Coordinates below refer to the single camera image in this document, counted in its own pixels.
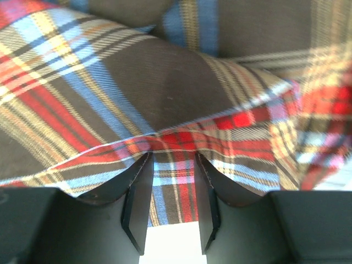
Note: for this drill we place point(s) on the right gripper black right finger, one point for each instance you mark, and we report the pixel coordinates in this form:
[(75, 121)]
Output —
[(239, 226)]

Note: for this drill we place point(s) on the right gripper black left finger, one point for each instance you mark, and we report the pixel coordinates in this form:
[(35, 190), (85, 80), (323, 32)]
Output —
[(107, 224)]

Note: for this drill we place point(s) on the plaid flannel long sleeve shirt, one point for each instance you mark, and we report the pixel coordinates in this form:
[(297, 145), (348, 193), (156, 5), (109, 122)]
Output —
[(262, 89)]

